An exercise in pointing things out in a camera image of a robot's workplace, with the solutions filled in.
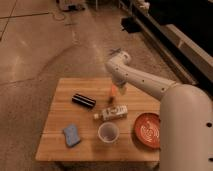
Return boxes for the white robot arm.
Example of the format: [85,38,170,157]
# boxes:
[105,51,213,171]

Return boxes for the red ceramic bowl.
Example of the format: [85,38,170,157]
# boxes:
[134,113,160,149]

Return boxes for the small white bottle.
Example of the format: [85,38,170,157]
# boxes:
[93,105,128,121]

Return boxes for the black striped cylinder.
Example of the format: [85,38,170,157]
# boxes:
[72,94,96,108]

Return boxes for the clear plastic cup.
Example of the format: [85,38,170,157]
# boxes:
[97,122,120,143]

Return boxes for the wooden table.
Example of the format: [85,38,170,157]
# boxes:
[35,77,168,171]

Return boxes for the black box on floor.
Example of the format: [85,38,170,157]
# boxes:
[121,17,141,33]

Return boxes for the blue sponge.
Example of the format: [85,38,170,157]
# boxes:
[63,124,81,147]

